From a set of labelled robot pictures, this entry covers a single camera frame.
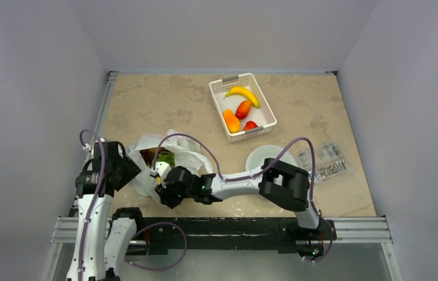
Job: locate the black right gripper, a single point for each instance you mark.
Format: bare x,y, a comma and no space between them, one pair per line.
168,192

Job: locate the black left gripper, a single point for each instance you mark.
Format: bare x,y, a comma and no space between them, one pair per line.
131,170

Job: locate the white plastic bag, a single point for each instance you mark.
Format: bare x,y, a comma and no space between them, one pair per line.
186,152

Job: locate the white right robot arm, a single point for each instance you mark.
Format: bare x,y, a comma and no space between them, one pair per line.
283,184

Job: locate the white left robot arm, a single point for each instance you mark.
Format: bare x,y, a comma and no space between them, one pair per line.
102,239

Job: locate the green fake grapes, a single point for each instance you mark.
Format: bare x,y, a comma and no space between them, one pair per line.
167,157

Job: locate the dark red fake grapes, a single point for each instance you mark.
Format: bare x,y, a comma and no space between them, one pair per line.
148,154

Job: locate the orange fake papaya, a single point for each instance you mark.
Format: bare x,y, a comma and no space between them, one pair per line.
231,121

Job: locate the red fake apple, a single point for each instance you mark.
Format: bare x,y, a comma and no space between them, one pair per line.
249,125

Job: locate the red fake mango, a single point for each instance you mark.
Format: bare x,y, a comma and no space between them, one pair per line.
243,109

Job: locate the yellow fake banana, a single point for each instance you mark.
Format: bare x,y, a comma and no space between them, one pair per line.
244,92

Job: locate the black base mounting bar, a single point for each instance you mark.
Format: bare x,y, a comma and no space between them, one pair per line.
281,234

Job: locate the white round perforated plate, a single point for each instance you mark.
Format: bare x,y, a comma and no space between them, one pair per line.
258,155

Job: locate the white perforated plastic basket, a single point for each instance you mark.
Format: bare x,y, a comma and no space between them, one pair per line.
262,116

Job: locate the clear plastic screw box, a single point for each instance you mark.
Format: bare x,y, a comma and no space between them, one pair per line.
330,161

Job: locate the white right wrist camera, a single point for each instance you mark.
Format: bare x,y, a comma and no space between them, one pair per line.
160,170

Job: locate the aluminium table edge rail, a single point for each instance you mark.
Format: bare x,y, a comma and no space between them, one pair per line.
99,124

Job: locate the aluminium front frame rail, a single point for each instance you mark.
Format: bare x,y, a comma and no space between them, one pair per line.
353,230

